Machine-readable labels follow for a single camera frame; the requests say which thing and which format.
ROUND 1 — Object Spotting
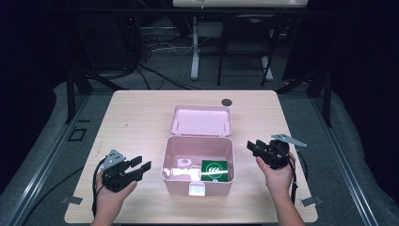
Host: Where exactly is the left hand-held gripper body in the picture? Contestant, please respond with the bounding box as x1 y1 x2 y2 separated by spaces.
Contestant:
100 149 143 193

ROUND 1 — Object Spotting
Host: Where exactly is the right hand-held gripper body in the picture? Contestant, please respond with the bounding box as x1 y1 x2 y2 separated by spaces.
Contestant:
254 134 308 170

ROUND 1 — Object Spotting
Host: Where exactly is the pink storage box with lid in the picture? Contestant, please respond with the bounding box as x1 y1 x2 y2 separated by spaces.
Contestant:
160 104 236 198

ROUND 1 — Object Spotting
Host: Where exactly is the person's left hand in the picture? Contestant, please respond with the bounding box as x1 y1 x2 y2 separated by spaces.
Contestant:
93 170 138 223

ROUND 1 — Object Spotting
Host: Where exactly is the person's right hand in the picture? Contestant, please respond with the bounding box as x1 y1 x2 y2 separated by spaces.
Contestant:
255 152 296 200

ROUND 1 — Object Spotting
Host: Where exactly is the black metal stand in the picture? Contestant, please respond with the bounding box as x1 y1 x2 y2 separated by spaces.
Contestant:
275 66 333 128
63 60 130 125

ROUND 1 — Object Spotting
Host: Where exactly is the white desk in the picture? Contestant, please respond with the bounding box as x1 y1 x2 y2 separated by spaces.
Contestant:
172 0 310 82

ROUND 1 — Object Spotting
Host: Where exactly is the black chair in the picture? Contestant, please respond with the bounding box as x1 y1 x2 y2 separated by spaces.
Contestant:
216 12 275 88

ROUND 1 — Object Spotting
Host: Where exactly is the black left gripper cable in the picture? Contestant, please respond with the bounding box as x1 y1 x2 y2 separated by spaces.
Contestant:
91 157 108 218

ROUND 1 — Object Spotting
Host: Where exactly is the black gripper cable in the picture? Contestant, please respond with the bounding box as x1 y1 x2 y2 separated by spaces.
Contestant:
91 157 108 218
287 149 310 205

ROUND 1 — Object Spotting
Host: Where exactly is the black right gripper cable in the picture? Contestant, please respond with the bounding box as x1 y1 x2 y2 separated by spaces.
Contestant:
287 149 310 205

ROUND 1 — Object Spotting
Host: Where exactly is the green packet with white ring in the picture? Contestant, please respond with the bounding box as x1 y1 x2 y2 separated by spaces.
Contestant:
200 159 230 184

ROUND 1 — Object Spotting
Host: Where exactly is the grey metal table bracket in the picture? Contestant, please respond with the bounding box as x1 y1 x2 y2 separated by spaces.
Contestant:
61 195 84 206
299 195 324 208

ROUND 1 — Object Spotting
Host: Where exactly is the thin black floor cable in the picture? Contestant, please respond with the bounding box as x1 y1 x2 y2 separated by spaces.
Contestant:
22 166 85 226

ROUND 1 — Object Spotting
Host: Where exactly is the aluminium floor rail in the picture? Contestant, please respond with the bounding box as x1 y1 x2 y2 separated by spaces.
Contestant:
5 93 92 226
310 96 381 226

